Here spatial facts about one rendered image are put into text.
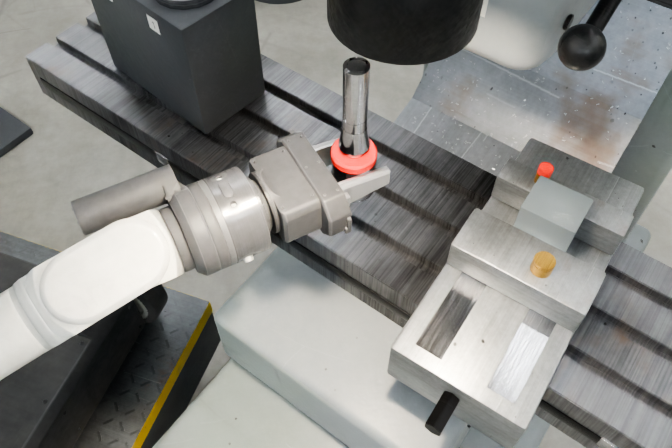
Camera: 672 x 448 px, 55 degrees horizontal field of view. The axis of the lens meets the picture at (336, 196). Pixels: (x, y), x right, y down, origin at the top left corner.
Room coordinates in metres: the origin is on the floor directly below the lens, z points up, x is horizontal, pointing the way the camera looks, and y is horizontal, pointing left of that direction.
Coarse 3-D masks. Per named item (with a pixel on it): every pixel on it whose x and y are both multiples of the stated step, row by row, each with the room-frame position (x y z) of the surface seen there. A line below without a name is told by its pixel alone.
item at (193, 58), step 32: (96, 0) 0.76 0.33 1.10; (128, 0) 0.70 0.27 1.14; (160, 0) 0.68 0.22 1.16; (192, 0) 0.67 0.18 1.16; (224, 0) 0.69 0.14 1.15; (128, 32) 0.72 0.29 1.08; (160, 32) 0.66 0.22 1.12; (192, 32) 0.64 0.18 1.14; (224, 32) 0.68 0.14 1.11; (256, 32) 0.71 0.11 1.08; (128, 64) 0.74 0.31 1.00; (160, 64) 0.68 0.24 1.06; (192, 64) 0.63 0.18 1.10; (224, 64) 0.67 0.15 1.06; (256, 64) 0.71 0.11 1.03; (160, 96) 0.70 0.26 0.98; (192, 96) 0.64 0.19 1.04; (224, 96) 0.66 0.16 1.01; (256, 96) 0.70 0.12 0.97
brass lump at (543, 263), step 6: (540, 252) 0.35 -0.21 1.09; (546, 252) 0.35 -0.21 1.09; (534, 258) 0.35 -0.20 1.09; (540, 258) 0.35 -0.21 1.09; (546, 258) 0.35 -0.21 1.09; (552, 258) 0.35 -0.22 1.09; (534, 264) 0.34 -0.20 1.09; (540, 264) 0.34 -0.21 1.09; (546, 264) 0.34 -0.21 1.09; (552, 264) 0.34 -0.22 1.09; (534, 270) 0.34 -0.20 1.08; (540, 270) 0.33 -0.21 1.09; (546, 270) 0.33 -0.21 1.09; (552, 270) 0.34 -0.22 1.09; (540, 276) 0.33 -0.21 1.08; (546, 276) 0.33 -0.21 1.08
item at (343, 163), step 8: (336, 144) 0.44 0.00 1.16; (336, 152) 0.43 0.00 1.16; (368, 152) 0.43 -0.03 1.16; (376, 152) 0.43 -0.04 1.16; (336, 160) 0.42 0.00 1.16; (344, 160) 0.42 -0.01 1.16; (352, 160) 0.42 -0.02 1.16; (360, 160) 0.42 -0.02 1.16; (368, 160) 0.42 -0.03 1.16; (344, 168) 0.41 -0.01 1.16; (352, 168) 0.41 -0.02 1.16; (360, 168) 0.41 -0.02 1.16; (368, 168) 0.41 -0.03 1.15
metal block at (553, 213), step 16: (544, 192) 0.42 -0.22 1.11; (560, 192) 0.42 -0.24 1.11; (576, 192) 0.42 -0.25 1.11; (528, 208) 0.40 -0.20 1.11; (544, 208) 0.40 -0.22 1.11; (560, 208) 0.40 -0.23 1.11; (576, 208) 0.40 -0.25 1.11; (528, 224) 0.39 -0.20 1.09; (544, 224) 0.38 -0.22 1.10; (560, 224) 0.38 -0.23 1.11; (576, 224) 0.38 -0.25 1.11; (544, 240) 0.38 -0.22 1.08; (560, 240) 0.37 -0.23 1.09
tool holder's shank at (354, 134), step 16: (352, 64) 0.43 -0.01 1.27; (368, 64) 0.43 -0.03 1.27; (352, 80) 0.42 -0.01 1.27; (368, 80) 0.43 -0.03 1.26; (352, 96) 0.42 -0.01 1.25; (368, 96) 0.43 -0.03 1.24; (352, 112) 0.42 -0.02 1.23; (352, 128) 0.42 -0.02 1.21; (352, 144) 0.42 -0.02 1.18; (368, 144) 0.43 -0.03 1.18
